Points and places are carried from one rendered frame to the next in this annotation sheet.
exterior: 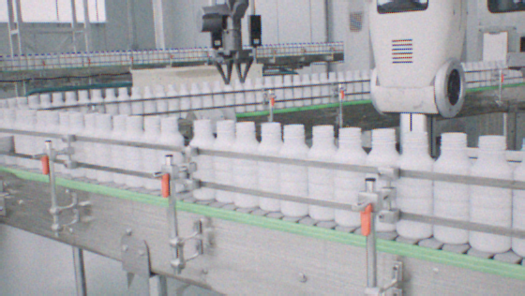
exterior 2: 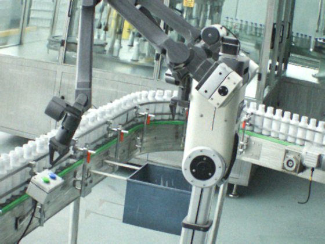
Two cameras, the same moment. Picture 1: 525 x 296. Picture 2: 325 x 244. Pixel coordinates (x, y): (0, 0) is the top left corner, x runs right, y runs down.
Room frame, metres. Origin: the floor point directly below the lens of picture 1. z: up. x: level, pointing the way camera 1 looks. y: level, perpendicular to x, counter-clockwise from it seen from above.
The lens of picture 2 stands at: (0.28, -2.62, 1.88)
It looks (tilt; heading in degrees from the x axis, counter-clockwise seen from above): 13 degrees down; 63
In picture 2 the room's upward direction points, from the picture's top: 8 degrees clockwise
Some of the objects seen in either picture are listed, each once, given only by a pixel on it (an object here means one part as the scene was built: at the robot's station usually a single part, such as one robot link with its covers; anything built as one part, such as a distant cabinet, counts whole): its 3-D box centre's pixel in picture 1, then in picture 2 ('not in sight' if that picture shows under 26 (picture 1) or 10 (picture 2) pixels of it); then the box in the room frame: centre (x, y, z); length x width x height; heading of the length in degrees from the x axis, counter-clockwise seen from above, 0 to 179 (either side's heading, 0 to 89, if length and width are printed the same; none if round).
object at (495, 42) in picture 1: (494, 51); not in sight; (4.67, -1.85, 1.22); 0.23 x 0.04 x 0.32; 31
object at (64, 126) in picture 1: (69, 142); (106, 122); (1.57, 0.52, 1.08); 0.06 x 0.06 x 0.17
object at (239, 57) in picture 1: (238, 67); (186, 111); (1.75, 0.06, 1.26); 0.07 x 0.07 x 0.09; 48
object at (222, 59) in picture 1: (230, 67); (177, 110); (1.72, 0.08, 1.26); 0.07 x 0.07 x 0.09; 48
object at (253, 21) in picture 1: (253, 31); not in sight; (7.73, 0.03, 1.55); 0.17 x 0.15 x 0.42; 121
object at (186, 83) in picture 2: (229, 22); (184, 81); (1.73, 0.07, 1.39); 0.07 x 0.06 x 0.07; 113
